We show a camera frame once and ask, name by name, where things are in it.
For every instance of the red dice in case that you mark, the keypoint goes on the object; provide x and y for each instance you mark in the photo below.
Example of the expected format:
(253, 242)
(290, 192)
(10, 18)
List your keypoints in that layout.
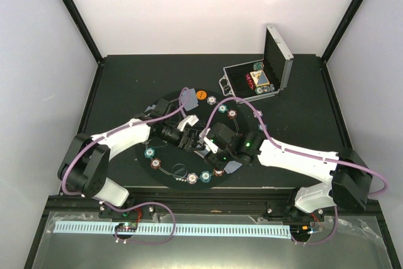
(250, 81)

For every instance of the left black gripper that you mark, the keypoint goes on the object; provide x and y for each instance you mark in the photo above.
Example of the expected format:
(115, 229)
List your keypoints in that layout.
(186, 145)

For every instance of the light blue cable duct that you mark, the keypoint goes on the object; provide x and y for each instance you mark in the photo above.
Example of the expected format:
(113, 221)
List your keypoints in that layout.
(167, 229)

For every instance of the teal chips case back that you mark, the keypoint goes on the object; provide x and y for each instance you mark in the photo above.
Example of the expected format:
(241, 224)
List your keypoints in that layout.
(257, 66)

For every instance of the small circuit board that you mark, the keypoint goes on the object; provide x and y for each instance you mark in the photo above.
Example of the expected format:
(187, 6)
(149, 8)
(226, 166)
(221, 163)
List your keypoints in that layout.
(126, 227)

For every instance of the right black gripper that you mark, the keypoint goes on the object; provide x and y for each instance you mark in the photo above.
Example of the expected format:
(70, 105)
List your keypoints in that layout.
(212, 161)

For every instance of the teal poker chip stack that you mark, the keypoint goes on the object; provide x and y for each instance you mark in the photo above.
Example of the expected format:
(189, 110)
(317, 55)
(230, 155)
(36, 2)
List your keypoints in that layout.
(262, 127)

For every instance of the teal chip mat bottom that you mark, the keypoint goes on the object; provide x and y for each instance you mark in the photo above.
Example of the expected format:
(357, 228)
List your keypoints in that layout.
(205, 176)

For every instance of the teal chip mat top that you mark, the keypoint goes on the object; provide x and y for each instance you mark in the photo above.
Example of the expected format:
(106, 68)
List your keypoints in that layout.
(222, 108)

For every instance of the white chip mat bottom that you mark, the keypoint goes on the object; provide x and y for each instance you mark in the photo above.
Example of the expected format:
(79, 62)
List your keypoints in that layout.
(192, 178)

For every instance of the white purple chip stack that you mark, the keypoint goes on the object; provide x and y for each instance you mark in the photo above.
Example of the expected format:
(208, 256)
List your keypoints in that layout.
(257, 114)

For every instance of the blue card mat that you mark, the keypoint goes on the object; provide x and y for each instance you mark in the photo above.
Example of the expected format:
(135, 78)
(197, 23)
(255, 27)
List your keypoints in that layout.
(188, 99)
(232, 166)

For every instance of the white chip mat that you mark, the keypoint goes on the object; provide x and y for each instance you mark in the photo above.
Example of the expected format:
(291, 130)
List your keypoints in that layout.
(211, 100)
(192, 178)

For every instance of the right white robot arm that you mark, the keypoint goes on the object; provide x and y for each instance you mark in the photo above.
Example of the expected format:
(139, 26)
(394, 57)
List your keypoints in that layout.
(342, 179)

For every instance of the boxed card deck in case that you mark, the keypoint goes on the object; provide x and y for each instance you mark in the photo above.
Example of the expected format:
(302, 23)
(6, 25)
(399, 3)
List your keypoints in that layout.
(259, 78)

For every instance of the blue card mat top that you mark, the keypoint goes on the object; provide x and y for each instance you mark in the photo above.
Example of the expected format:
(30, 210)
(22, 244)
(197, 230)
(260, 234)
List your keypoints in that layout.
(188, 99)

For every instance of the orange big blind button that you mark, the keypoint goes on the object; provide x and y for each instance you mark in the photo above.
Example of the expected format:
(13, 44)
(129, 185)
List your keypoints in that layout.
(201, 95)

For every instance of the round black poker mat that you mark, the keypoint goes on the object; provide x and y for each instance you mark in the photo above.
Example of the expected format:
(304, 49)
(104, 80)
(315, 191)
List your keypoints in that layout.
(177, 164)

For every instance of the aluminium poker chip case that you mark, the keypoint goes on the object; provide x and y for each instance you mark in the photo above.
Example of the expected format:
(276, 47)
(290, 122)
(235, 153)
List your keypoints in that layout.
(277, 60)

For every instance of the single blue playing card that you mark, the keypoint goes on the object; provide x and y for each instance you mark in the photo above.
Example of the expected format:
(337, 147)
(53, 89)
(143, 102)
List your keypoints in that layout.
(150, 107)

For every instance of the teal chips case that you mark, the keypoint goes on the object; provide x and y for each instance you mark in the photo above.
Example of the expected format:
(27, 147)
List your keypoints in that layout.
(265, 89)
(257, 66)

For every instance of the white chip mat top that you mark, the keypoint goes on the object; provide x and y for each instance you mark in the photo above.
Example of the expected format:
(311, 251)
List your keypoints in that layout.
(211, 100)

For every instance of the brown chip mat bottom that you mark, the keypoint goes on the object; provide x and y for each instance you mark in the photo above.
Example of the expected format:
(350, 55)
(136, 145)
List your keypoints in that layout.
(218, 173)

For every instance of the brown chip mat top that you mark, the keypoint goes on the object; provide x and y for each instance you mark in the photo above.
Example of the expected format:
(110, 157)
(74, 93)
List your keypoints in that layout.
(231, 114)

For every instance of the teal chip mat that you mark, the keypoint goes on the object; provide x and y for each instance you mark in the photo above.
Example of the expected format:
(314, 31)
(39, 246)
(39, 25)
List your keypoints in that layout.
(222, 108)
(149, 153)
(205, 176)

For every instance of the teal chips case front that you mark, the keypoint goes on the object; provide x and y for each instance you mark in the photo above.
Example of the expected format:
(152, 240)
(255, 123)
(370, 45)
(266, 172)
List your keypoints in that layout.
(265, 89)

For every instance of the brown chip mat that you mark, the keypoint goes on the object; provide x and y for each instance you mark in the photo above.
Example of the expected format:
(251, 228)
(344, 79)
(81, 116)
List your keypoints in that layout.
(155, 163)
(218, 173)
(231, 114)

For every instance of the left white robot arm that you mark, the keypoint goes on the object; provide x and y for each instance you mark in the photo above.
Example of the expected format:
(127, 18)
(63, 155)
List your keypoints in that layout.
(85, 166)

